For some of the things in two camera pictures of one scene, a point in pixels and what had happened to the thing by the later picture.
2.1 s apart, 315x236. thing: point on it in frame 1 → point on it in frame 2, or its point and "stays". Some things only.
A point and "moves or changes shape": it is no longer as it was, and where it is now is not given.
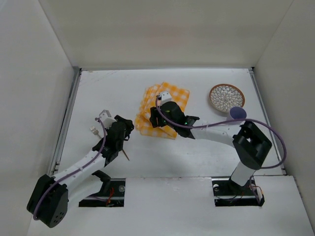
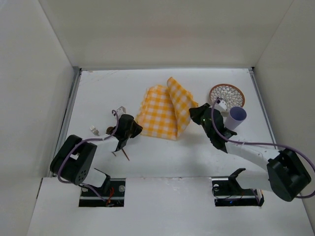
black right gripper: (154, 118) → (199, 114)
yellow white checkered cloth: (143, 121) moves or changes shape
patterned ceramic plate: (223, 97) stays
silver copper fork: (95, 131) stays
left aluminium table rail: (76, 73) stays
